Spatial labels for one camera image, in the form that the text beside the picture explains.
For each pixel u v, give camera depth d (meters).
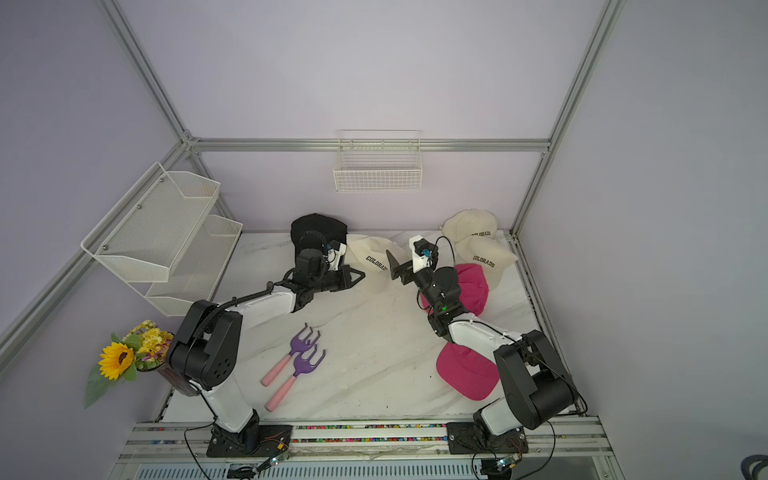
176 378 0.50
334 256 0.83
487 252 1.04
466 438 0.73
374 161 0.95
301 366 0.86
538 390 0.44
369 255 0.90
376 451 0.73
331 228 1.12
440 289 0.63
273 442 0.73
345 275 0.82
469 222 1.14
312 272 0.75
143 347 0.64
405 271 0.72
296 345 0.91
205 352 0.48
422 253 0.67
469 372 0.82
